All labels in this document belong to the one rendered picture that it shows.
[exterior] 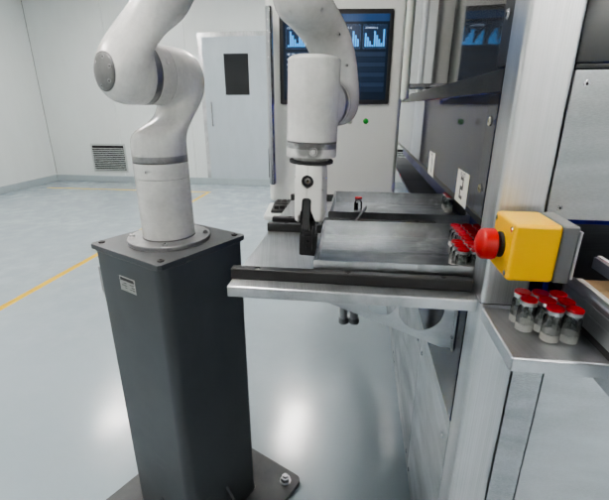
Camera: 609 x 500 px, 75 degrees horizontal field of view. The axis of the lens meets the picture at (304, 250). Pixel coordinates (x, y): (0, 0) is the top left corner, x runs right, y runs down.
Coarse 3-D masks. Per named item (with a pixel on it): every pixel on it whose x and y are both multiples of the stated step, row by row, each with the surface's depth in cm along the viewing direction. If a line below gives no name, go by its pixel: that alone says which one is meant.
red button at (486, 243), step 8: (480, 232) 51; (488, 232) 50; (496, 232) 50; (480, 240) 50; (488, 240) 49; (496, 240) 49; (480, 248) 50; (488, 248) 49; (496, 248) 49; (480, 256) 51; (488, 256) 50
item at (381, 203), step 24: (336, 192) 124; (360, 192) 123; (384, 192) 122; (408, 192) 121; (336, 216) 100; (360, 216) 99; (384, 216) 98; (408, 216) 98; (432, 216) 97; (456, 216) 96
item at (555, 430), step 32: (416, 320) 120; (416, 352) 117; (416, 384) 115; (512, 384) 64; (544, 384) 63; (576, 384) 63; (416, 416) 112; (512, 416) 66; (544, 416) 65; (576, 416) 65; (608, 416) 64; (416, 448) 110; (512, 448) 68; (544, 448) 67; (576, 448) 67; (608, 448) 66; (416, 480) 108; (512, 480) 70; (544, 480) 70; (576, 480) 69; (608, 480) 68
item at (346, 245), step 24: (336, 240) 88; (360, 240) 88; (384, 240) 88; (408, 240) 88; (432, 240) 88; (336, 264) 68; (360, 264) 67; (384, 264) 67; (408, 264) 66; (432, 264) 66
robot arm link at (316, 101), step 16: (288, 64) 63; (304, 64) 60; (320, 64) 60; (336, 64) 61; (288, 80) 63; (304, 80) 61; (320, 80) 60; (336, 80) 62; (288, 96) 64; (304, 96) 61; (320, 96) 61; (336, 96) 63; (288, 112) 65; (304, 112) 62; (320, 112) 62; (336, 112) 64; (288, 128) 66; (304, 128) 63; (320, 128) 63; (336, 128) 66
